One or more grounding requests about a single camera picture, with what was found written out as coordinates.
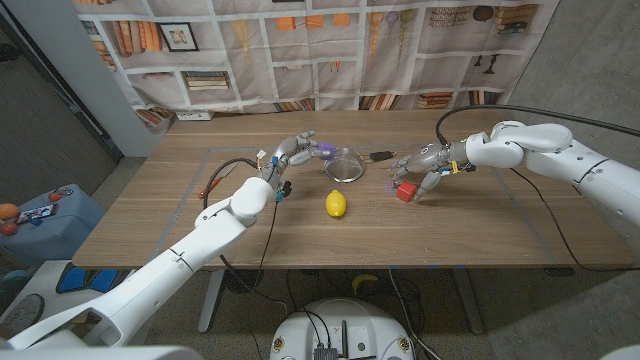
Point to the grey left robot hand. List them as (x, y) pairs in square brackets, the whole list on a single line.
[(285, 152)]

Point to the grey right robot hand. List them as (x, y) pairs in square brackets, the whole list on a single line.
[(430, 157)]

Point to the red magnetic cube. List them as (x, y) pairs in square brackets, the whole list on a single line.
[(406, 191)]

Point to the purple magnetic cube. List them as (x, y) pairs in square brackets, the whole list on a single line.
[(327, 149)]

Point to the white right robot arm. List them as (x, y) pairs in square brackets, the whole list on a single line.
[(550, 150)]

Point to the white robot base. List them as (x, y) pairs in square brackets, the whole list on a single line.
[(340, 325)]

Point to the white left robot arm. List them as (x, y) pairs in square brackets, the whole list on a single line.
[(175, 265)]

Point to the yellow toy lemon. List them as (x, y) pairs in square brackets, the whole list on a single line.
[(336, 203)]

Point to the yellow toy banana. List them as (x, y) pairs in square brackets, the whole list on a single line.
[(364, 280)]

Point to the white power strip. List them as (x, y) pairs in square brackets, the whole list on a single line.
[(195, 116)]

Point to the black round fan base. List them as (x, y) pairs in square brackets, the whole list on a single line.
[(242, 280)]

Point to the white table leg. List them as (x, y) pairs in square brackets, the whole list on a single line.
[(210, 300), (470, 300)]

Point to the blue case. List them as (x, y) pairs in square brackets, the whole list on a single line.
[(60, 235)]

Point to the orange ball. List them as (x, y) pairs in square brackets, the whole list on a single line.
[(7, 211), (7, 229)]

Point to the grey sneaker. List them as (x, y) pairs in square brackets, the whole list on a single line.
[(22, 312)]

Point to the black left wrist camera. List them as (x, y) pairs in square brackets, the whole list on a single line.
[(285, 190)]

